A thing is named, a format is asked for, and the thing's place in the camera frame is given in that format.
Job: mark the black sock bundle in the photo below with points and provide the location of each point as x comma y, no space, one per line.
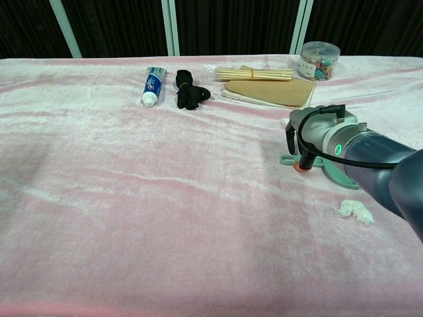
189,92

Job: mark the clear plastic wrapper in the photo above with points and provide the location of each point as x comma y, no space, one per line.
211,71

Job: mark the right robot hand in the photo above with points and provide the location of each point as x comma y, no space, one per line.
314,123

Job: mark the slanted white frame post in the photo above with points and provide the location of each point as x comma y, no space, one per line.
66,29

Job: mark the pink plush tablecloth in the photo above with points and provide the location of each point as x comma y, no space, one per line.
148,198

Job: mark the teal plastic dustpan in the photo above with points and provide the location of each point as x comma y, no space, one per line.
340,180

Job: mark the brown paper envelope stack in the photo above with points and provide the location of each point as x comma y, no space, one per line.
274,92

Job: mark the bundle of wooden sticks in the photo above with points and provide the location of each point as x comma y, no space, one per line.
254,74

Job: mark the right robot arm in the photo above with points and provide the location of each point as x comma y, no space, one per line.
373,155

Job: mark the white double frame post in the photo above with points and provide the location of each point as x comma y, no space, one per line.
171,26
300,26

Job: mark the blue white toothpaste tube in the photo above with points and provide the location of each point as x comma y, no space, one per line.
153,86

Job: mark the clear jar of clips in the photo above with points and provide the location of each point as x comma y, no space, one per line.
319,64

